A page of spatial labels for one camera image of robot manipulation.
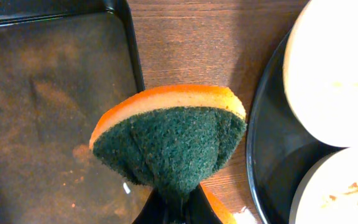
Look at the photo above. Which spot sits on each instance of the black round tray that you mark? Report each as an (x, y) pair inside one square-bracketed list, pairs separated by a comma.
[(279, 150)]

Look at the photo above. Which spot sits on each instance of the grey plate bottom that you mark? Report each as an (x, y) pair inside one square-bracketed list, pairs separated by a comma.
[(328, 193)]

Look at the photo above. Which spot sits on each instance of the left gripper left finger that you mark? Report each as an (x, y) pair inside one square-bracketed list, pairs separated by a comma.
[(155, 210)]

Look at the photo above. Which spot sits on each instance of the black rectangular tray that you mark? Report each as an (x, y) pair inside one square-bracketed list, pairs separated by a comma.
[(63, 64)]

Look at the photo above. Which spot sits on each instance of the orange green scrub sponge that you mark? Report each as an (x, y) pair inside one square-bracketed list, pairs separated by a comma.
[(171, 138)]

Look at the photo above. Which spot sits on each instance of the cream plate top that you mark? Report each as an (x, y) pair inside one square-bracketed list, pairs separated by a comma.
[(320, 71)]

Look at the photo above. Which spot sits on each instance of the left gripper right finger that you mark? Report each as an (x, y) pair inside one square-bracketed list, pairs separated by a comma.
[(198, 210)]

